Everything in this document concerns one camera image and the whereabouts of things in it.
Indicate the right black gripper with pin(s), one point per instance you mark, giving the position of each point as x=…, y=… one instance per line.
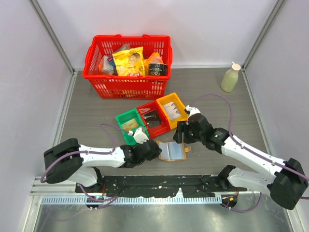
x=182, y=127

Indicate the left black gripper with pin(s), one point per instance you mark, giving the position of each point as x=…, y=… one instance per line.
x=154, y=155

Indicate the yellow leather card holder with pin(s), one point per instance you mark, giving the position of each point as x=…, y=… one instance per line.
x=172, y=151

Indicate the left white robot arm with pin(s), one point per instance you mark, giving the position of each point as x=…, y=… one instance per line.
x=78, y=163

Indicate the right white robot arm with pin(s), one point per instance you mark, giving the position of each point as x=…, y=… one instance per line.
x=282, y=180

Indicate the white card in yellow bin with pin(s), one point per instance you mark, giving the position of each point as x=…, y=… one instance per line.
x=172, y=110

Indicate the gold card in green bin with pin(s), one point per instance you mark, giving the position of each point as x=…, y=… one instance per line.
x=130, y=125

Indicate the black card in red bin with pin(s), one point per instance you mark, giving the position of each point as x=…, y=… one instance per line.
x=152, y=119

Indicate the yellow plastic bin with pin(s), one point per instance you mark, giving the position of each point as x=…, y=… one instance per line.
x=181, y=107

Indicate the red plastic bin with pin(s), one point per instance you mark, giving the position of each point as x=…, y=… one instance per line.
x=159, y=130

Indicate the green plastic bin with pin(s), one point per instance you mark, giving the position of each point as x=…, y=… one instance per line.
x=122, y=118

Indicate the black face cream jar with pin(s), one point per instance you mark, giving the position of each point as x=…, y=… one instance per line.
x=157, y=69

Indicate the red plastic shopping basket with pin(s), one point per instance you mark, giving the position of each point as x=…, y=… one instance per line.
x=135, y=87

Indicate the green lotion bottle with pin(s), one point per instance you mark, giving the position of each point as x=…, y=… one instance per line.
x=230, y=78

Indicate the orange snack packet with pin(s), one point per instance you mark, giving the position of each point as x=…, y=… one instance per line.
x=153, y=58

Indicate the yellow snack bag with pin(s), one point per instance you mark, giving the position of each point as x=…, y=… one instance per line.
x=130, y=62

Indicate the grey boxed item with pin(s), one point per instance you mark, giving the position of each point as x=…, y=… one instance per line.
x=105, y=66

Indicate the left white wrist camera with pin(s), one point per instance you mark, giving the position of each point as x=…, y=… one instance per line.
x=138, y=136

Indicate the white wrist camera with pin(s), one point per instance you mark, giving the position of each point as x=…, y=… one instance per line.
x=138, y=136
x=191, y=111

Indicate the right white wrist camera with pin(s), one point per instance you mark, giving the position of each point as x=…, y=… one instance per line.
x=191, y=111

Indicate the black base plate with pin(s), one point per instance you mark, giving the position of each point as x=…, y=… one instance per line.
x=159, y=186

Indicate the white slotted cable duct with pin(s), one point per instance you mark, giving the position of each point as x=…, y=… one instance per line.
x=178, y=199

